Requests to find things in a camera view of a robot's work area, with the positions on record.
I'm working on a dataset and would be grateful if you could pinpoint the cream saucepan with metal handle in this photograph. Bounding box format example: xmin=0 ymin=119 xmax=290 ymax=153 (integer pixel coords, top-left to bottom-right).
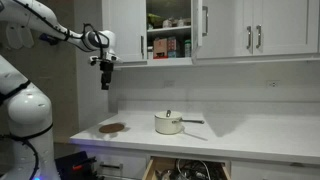
xmin=154 ymin=114 xmax=205 ymax=136

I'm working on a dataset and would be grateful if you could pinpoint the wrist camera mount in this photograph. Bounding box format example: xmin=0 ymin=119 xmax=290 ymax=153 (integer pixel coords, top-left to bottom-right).
xmin=88 ymin=54 xmax=123 ymax=67

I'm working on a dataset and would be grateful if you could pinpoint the closed white upper cabinet door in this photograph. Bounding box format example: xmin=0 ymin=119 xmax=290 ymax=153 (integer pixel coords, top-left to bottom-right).
xmin=201 ymin=0 xmax=254 ymax=60
xmin=252 ymin=0 xmax=320 ymax=56
xmin=101 ymin=0 xmax=148 ymax=64

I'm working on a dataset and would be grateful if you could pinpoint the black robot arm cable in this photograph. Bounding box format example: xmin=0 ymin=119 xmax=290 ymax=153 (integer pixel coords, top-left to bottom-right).
xmin=13 ymin=0 xmax=111 ymax=62

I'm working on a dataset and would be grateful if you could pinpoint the wooden drawer with white front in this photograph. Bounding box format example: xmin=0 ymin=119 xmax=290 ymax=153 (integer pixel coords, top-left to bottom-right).
xmin=142 ymin=156 xmax=232 ymax=180

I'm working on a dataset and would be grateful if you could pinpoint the open white upper cabinet door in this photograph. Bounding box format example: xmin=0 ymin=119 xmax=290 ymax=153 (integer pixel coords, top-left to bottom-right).
xmin=190 ymin=0 xmax=210 ymax=50

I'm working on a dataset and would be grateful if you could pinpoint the white hanging mitt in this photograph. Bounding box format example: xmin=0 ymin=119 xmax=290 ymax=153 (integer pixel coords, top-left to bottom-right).
xmin=5 ymin=24 xmax=23 ymax=51
xmin=20 ymin=26 xmax=35 ymax=49

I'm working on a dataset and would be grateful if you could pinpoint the white upper cabinet frame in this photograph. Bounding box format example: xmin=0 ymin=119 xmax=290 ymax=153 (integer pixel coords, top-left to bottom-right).
xmin=101 ymin=0 xmax=320 ymax=70

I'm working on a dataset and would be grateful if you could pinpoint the small white bottle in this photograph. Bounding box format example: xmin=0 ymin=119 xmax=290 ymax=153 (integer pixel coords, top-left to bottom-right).
xmin=146 ymin=45 xmax=154 ymax=61

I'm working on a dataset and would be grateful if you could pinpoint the cream saucepan lid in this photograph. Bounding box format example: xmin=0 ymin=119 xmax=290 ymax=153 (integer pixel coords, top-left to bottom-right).
xmin=154 ymin=109 xmax=184 ymax=121

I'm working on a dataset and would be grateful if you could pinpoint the white lower drawer front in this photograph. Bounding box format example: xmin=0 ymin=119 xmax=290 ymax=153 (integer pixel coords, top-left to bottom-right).
xmin=94 ymin=153 xmax=148 ymax=180

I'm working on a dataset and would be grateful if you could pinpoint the green food bag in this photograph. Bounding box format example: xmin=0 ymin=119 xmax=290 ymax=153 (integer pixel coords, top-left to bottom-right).
xmin=146 ymin=13 xmax=164 ymax=30

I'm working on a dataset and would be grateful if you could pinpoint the dark blue wall object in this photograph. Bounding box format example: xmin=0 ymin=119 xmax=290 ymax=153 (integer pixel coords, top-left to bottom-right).
xmin=38 ymin=32 xmax=62 ymax=46

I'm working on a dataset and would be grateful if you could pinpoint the red and blue food box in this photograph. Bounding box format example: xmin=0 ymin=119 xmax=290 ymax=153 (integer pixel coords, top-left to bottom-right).
xmin=167 ymin=36 xmax=178 ymax=59

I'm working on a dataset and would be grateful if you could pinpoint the white wall outlet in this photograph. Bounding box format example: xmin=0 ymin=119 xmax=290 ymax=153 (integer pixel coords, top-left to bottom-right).
xmin=163 ymin=79 xmax=176 ymax=89
xmin=266 ymin=79 xmax=280 ymax=89

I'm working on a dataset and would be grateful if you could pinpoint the round cork trivet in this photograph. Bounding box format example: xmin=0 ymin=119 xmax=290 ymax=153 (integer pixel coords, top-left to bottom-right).
xmin=98 ymin=122 xmax=126 ymax=134

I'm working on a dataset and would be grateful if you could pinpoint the brown cardboard food box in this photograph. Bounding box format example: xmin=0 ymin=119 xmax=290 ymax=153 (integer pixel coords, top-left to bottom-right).
xmin=152 ymin=37 xmax=169 ymax=60

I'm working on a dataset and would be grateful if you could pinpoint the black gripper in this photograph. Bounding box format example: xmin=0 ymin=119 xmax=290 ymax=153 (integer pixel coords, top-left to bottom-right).
xmin=99 ymin=60 xmax=115 ymax=91

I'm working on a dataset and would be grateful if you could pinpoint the green lidded jar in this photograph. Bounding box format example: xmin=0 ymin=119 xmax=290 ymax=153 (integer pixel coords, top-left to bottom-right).
xmin=184 ymin=39 xmax=192 ymax=58

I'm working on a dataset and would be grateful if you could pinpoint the red handled tool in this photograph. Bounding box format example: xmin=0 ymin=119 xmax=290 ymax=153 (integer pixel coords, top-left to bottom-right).
xmin=71 ymin=156 xmax=98 ymax=171

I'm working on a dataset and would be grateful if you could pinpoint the white lower cabinet front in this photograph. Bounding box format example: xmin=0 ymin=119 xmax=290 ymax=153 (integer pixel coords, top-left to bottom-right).
xmin=230 ymin=160 xmax=320 ymax=180

